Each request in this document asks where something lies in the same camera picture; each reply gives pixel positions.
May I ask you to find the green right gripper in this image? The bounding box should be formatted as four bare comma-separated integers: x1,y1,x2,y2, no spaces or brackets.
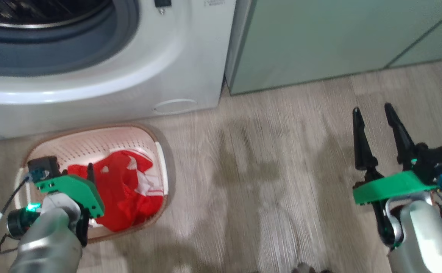
353,103,439,205

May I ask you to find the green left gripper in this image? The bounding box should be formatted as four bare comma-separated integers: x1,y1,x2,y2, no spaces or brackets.
35,163,105,218

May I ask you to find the red white garment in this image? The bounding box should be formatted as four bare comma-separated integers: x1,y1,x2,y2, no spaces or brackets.
67,150,164,232

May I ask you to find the cream perforated laundry basket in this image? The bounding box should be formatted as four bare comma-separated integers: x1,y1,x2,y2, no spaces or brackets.
14,123,171,243

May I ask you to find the white washing machine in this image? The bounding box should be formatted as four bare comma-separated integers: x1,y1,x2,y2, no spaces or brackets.
0,0,237,143

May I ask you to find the round filter cover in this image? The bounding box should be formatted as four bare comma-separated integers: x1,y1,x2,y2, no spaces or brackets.
153,99,199,116

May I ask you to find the narrow pale green cabinet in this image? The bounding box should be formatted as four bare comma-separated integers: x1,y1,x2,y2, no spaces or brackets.
389,13,442,69

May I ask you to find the wide pale green cabinet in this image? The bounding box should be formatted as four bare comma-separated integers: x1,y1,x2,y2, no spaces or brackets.
225,0,442,95

